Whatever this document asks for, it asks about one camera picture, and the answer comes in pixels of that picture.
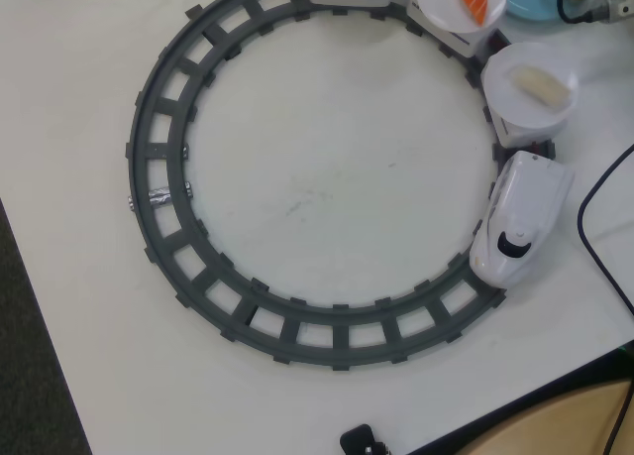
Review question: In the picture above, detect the black camera cable with connector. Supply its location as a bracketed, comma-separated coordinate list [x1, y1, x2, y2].
[555, 0, 613, 25]

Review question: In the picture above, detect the white Shinkansen toy locomotive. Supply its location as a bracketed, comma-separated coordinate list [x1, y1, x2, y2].
[469, 150, 577, 288]

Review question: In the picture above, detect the grey circular toy track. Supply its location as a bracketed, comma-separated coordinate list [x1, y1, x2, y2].
[123, 0, 559, 375]

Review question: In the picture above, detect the white wagon under salmon plate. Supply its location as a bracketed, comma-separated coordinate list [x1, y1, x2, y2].
[405, 0, 502, 59]

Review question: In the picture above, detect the light wooden desk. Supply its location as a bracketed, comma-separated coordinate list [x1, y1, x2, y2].
[415, 379, 634, 455]

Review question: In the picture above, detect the white plate with salmon sushi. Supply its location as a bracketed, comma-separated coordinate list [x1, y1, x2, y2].
[410, 0, 509, 33]

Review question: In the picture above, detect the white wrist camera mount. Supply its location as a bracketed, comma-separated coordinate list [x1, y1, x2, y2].
[606, 0, 634, 24]

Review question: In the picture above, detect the long black cable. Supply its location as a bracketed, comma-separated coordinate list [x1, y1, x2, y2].
[578, 142, 634, 313]

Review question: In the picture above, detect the white squid sushi toy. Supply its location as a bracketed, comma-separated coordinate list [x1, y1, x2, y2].
[509, 64, 572, 107]

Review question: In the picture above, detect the black table clamp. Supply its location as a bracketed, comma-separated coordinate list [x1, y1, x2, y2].
[340, 423, 392, 455]

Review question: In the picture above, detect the white plate with squid sushi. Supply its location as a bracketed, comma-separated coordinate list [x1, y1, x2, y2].
[481, 42, 581, 135]

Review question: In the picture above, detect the thin black cable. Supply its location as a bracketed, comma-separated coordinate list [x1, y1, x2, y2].
[606, 381, 632, 455]

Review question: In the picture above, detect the blue ceramic dish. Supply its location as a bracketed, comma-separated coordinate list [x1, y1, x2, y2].
[504, 0, 569, 23]

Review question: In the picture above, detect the white wagon under squid plate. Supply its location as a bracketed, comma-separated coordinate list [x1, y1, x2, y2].
[487, 105, 567, 152]

